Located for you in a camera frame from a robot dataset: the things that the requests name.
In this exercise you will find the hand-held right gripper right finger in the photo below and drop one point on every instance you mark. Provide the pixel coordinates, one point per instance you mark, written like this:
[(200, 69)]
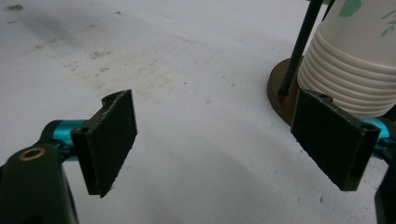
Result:
[(333, 140)]

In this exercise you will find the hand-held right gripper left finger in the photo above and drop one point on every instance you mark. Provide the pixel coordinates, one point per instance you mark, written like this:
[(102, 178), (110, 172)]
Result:
[(106, 143)]

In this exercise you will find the stack of white paper cups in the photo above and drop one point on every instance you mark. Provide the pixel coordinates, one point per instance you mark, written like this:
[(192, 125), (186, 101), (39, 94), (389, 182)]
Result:
[(351, 62)]

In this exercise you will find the white table mat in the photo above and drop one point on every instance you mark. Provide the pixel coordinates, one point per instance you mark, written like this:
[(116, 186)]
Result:
[(199, 124)]

